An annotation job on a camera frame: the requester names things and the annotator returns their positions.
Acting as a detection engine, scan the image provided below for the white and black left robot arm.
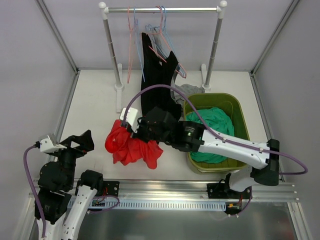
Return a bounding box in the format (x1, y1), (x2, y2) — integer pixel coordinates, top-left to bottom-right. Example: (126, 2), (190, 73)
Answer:
(35, 130), (104, 240)

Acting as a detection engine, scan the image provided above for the aluminium left frame post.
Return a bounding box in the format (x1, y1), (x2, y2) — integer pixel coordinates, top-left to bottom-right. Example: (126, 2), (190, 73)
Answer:
(35, 0), (79, 74)

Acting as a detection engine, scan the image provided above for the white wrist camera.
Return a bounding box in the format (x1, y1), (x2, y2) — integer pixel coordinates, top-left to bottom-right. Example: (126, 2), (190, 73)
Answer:
(119, 107), (141, 131)
(35, 133), (67, 154)

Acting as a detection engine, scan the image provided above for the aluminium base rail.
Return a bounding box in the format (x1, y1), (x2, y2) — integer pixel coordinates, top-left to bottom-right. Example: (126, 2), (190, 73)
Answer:
(106, 179), (300, 203)

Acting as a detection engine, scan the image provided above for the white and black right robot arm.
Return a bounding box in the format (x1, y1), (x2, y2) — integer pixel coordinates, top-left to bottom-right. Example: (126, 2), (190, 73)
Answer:
(119, 107), (279, 199)

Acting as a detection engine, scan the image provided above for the olive green plastic basket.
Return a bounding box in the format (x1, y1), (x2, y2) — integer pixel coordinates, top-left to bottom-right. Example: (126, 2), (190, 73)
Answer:
(186, 93), (250, 174)

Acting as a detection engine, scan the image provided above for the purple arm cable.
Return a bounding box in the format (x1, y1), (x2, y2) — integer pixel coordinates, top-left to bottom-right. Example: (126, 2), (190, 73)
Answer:
(121, 84), (309, 218)
(23, 143), (47, 238)

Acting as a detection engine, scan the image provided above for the grey tank top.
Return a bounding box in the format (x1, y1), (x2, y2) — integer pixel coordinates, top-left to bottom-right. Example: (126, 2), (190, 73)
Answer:
(152, 32), (206, 103)

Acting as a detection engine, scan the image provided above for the red tank top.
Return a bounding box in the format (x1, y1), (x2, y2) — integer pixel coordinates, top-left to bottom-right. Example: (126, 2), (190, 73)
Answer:
(104, 119), (163, 170)

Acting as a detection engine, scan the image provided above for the white slotted cable duct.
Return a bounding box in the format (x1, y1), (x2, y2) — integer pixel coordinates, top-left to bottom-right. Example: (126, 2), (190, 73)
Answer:
(67, 198), (227, 211)

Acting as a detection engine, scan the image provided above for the green tank top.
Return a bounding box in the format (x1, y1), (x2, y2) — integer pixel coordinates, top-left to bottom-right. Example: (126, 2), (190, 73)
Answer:
(190, 107), (235, 164)

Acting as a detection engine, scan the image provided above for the black tank top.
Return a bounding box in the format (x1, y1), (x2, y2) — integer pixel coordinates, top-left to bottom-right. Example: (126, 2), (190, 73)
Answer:
(140, 32), (182, 120)

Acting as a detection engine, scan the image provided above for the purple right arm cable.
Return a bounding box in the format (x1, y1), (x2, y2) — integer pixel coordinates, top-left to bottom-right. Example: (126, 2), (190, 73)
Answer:
(121, 84), (309, 218)

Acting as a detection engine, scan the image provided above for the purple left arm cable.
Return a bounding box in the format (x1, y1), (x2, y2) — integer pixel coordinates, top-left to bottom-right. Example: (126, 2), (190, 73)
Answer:
(23, 143), (47, 238)

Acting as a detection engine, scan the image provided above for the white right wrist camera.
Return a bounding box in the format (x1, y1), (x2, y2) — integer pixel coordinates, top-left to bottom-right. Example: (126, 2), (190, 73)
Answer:
(119, 107), (141, 131)

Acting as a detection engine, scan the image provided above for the silver and white clothes rack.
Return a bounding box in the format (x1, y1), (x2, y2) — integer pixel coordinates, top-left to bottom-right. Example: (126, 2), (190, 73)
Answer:
(98, 0), (228, 113)

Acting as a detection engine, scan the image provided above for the aluminium right frame post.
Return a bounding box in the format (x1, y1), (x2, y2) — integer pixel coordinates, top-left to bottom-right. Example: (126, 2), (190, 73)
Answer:
(249, 0), (301, 76)

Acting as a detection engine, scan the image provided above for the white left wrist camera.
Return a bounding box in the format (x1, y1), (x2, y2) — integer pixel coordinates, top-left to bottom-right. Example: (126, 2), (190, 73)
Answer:
(35, 133), (67, 154)

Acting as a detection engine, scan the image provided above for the aluminium frame post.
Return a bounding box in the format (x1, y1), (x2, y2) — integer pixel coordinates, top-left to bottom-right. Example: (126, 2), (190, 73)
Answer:
(249, 0), (301, 76)
(35, 0), (79, 74)

